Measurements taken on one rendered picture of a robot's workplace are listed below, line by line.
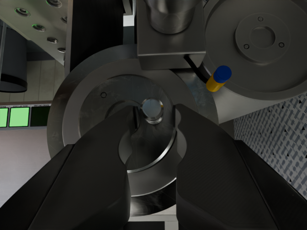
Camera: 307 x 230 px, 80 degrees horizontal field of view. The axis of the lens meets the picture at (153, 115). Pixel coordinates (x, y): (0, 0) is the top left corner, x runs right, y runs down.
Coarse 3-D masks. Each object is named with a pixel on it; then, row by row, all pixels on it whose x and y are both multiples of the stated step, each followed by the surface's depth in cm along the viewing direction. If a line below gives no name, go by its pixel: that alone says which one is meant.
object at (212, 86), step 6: (186, 60) 13; (192, 66) 13; (222, 66) 10; (198, 72) 13; (216, 72) 10; (222, 72) 10; (228, 72) 10; (204, 78) 12; (210, 78) 11; (216, 78) 10; (222, 78) 10; (228, 78) 10; (210, 84) 11; (216, 84) 10; (222, 84) 10; (210, 90) 12; (216, 90) 12
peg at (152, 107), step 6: (144, 102) 11; (150, 102) 11; (156, 102) 11; (144, 108) 11; (150, 108) 11; (156, 108) 11; (162, 108) 11; (144, 114) 11; (150, 114) 11; (156, 114) 11; (162, 114) 11; (150, 120) 11; (156, 120) 12
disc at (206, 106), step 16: (112, 48) 17; (128, 48) 17; (80, 64) 17; (96, 64) 17; (64, 80) 17; (80, 80) 16; (192, 80) 16; (64, 96) 16; (208, 96) 16; (208, 112) 16; (48, 128) 16; (48, 144) 16; (160, 192) 15; (144, 208) 15; (160, 208) 15
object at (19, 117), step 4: (12, 108) 51; (16, 108) 51; (20, 108) 50; (24, 108) 50; (28, 108) 50; (12, 112) 50; (16, 112) 50; (20, 112) 50; (24, 112) 50; (28, 112) 50; (12, 116) 50; (16, 116) 50; (20, 116) 50; (24, 116) 50; (12, 120) 50; (16, 120) 50; (20, 120) 50; (24, 120) 50; (12, 124) 50; (16, 124) 50; (20, 124) 50; (24, 124) 50
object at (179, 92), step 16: (112, 64) 16; (128, 64) 16; (96, 80) 16; (160, 80) 16; (176, 80) 16; (80, 96) 16; (176, 96) 15; (192, 96) 15; (64, 112) 16; (64, 128) 15; (64, 144) 15; (176, 144) 15; (160, 160) 15; (176, 160) 15; (128, 176) 15; (144, 176) 14; (160, 176) 14; (144, 192) 14
